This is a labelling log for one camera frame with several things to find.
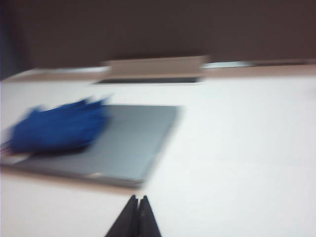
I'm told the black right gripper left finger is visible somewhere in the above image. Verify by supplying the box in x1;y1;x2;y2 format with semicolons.
105;195;139;237

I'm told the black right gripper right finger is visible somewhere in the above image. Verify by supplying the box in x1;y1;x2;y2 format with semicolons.
138;195;162;237

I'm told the blue microfibre rag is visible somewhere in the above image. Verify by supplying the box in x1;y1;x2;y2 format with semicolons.
4;95;114;155

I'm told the silver closed laptop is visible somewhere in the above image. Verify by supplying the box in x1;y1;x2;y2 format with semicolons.
0;105;185;190

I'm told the white red-lettered sticker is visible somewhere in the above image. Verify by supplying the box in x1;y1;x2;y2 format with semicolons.
0;142;34;163

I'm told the beige box at table edge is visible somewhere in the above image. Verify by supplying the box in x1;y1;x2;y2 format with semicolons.
105;55;210;77

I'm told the grey-brown felt desk divider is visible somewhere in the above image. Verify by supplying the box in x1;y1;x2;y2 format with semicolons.
0;0;316;81

